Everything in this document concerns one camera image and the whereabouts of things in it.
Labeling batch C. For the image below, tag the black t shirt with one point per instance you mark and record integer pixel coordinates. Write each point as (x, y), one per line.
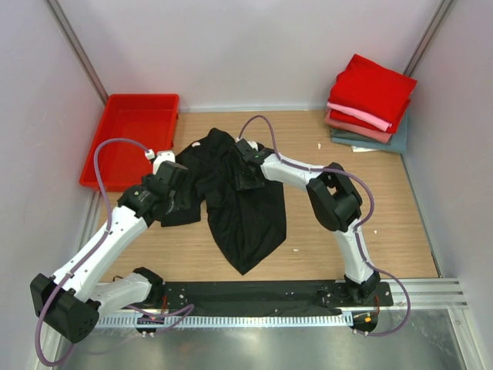
(247, 225)

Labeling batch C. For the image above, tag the white folded shirt bottom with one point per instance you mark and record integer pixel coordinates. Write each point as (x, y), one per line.
(357, 149)

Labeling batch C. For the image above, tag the pink folded shirt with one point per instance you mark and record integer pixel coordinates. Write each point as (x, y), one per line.
(361, 115)

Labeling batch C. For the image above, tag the red folded shirt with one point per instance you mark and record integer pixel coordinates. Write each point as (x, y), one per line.
(367, 86)
(342, 117)

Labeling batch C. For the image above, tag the red folded shirt top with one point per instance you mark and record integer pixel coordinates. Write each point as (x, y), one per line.
(367, 86)

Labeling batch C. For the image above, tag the grey green folded shirt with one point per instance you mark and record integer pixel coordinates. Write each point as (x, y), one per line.
(396, 144)

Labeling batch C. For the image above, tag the slotted aluminium rail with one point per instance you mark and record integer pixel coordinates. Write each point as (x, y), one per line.
(136, 320)

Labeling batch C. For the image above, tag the red folded shirt lower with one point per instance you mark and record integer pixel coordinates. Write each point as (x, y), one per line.
(342, 117)

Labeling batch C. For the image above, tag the red plastic bin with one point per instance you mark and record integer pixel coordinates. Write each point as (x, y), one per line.
(149, 119)

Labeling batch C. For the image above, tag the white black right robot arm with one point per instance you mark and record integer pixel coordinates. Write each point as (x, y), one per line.
(334, 199)

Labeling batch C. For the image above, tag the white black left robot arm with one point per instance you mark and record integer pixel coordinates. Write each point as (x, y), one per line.
(71, 301)

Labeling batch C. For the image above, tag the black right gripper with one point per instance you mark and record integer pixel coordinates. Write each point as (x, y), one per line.
(241, 183)

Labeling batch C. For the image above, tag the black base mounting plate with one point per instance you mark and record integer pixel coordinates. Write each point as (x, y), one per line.
(263, 298)

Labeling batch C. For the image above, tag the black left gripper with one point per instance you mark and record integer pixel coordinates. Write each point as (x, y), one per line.
(182, 197)

